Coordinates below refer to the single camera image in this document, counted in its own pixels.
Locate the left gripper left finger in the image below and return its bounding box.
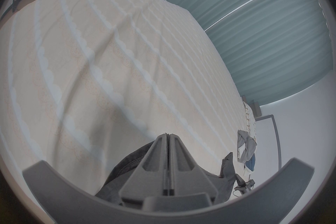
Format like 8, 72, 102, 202
119, 133, 167, 201

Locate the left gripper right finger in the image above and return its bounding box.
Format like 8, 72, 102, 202
169, 134, 218, 198

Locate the black T-shirt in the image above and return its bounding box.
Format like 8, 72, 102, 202
94, 140, 238, 205

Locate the pile of clothes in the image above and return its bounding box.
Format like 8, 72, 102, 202
237, 129, 258, 171

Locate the white printed pillow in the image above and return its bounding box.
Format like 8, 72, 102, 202
243, 101, 256, 137

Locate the bed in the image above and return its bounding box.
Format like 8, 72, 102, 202
0, 0, 283, 200

